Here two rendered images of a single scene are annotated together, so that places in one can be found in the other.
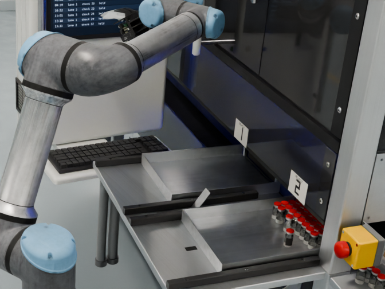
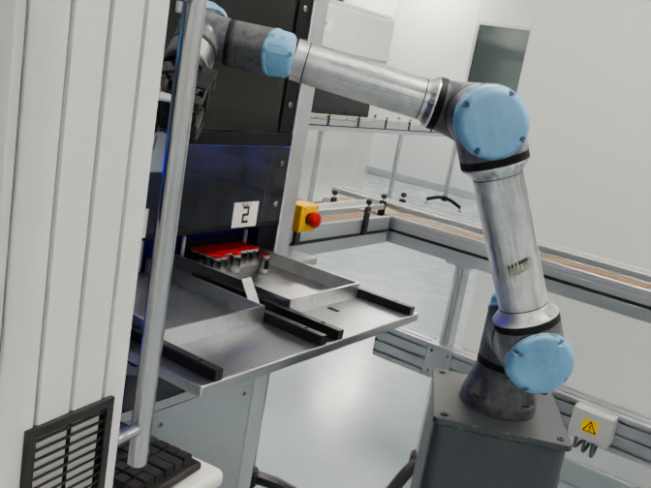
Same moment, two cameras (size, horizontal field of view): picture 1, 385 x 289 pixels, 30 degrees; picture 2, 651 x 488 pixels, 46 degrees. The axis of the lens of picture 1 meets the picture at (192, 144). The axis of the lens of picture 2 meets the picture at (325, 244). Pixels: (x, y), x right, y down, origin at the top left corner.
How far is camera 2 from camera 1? 277 cm
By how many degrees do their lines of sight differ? 112
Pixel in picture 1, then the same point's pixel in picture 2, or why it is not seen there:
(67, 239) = not seen: hidden behind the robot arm
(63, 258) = not seen: hidden behind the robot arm
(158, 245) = (352, 322)
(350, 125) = (304, 111)
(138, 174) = (201, 348)
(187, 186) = (200, 315)
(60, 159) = (168, 462)
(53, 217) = not seen: outside the picture
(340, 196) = (295, 182)
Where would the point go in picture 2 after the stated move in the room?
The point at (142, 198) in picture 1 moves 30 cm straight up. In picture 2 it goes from (267, 339) to (293, 180)
